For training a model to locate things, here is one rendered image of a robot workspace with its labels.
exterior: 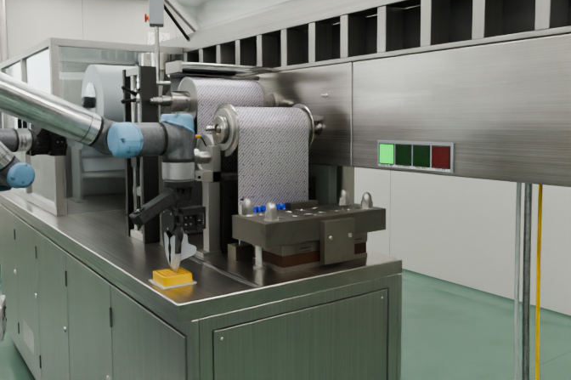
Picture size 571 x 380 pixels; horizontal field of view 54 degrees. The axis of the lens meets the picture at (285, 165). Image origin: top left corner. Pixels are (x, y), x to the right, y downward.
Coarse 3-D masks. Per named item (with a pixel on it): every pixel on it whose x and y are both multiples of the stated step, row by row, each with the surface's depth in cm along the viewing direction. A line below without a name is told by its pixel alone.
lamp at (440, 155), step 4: (432, 148) 137; (436, 148) 136; (440, 148) 135; (444, 148) 134; (448, 148) 133; (432, 152) 137; (436, 152) 136; (440, 152) 135; (444, 152) 134; (448, 152) 133; (432, 156) 137; (436, 156) 136; (440, 156) 135; (444, 156) 134; (448, 156) 133; (432, 160) 137; (436, 160) 136; (440, 160) 135; (444, 160) 134; (448, 160) 133; (432, 164) 137; (436, 164) 136; (440, 164) 135; (444, 164) 134; (448, 164) 133
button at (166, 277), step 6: (156, 270) 132; (162, 270) 132; (168, 270) 132; (180, 270) 132; (186, 270) 132; (156, 276) 130; (162, 276) 128; (168, 276) 127; (174, 276) 128; (180, 276) 129; (186, 276) 130; (162, 282) 127; (168, 282) 127; (174, 282) 128; (180, 282) 129; (186, 282) 130
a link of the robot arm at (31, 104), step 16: (0, 80) 113; (16, 80) 116; (0, 96) 113; (16, 96) 115; (32, 96) 117; (48, 96) 120; (16, 112) 117; (32, 112) 118; (48, 112) 119; (64, 112) 122; (80, 112) 124; (48, 128) 122; (64, 128) 123; (80, 128) 124; (96, 128) 126; (96, 144) 128
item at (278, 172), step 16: (240, 144) 151; (256, 144) 154; (272, 144) 157; (288, 144) 160; (304, 144) 164; (240, 160) 152; (256, 160) 154; (272, 160) 157; (288, 160) 161; (304, 160) 164; (240, 176) 152; (256, 176) 155; (272, 176) 158; (288, 176) 161; (304, 176) 164; (240, 192) 152; (256, 192) 155; (272, 192) 158; (288, 192) 161; (304, 192) 165
